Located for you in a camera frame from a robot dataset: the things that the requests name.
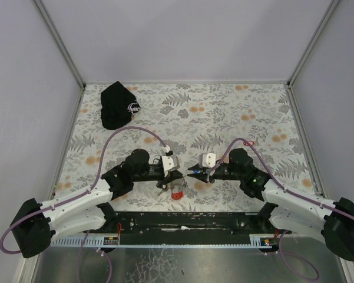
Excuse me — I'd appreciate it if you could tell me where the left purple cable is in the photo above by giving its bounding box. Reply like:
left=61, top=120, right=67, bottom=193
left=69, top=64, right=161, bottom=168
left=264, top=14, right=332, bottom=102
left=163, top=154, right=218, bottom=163
left=0, top=126, right=171, bottom=283

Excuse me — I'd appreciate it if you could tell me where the red key tag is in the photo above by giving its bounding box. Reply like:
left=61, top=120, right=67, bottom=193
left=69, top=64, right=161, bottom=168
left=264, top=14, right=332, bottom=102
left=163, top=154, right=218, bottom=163
left=243, top=141, right=256, bottom=146

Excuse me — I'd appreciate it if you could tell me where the purple cable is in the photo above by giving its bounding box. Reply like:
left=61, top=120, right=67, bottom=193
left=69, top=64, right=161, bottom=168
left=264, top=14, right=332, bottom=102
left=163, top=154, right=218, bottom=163
left=211, top=137, right=354, bottom=279
left=0, top=126, right=171, bottom=283

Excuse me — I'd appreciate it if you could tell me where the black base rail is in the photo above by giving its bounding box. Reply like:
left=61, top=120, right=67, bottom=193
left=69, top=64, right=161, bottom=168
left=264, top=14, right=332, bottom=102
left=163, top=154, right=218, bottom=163
left=90, top=212, right=277, bottom=245

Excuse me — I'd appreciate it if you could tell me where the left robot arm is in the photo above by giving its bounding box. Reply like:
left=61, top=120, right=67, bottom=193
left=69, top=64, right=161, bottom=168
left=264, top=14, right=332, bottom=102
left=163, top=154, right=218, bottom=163
left=11, top=149, right=183, bottom=258

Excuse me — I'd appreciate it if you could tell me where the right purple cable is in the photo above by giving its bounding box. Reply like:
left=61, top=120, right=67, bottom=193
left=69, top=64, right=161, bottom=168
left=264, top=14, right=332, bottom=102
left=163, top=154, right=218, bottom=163
left=211, top=137, right=354, bottom=279

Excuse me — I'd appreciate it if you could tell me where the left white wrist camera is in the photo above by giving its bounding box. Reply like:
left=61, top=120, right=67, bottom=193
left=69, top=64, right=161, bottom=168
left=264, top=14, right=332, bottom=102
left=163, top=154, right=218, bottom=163
left=161, top=145, right=180, bottom=176

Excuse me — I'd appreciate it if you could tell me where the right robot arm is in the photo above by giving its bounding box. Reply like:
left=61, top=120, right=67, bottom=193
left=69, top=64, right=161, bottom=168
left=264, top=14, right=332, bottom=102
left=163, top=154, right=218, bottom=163
left=189, top=149, right=354, bottom=261

